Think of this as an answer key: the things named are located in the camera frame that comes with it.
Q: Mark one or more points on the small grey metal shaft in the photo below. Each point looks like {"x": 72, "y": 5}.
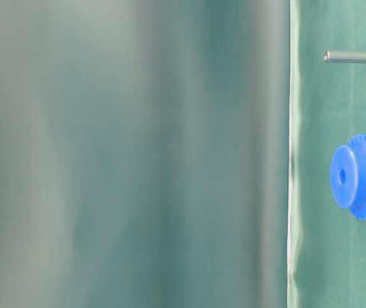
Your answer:
{"x": 353, "y": 57}

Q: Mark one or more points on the green cloth mat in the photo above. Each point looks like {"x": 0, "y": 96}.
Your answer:
{"x": 326, "y": 244}

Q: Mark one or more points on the blue plastic spur gear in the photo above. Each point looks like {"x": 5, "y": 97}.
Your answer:
{"x": 347, "y": 176}

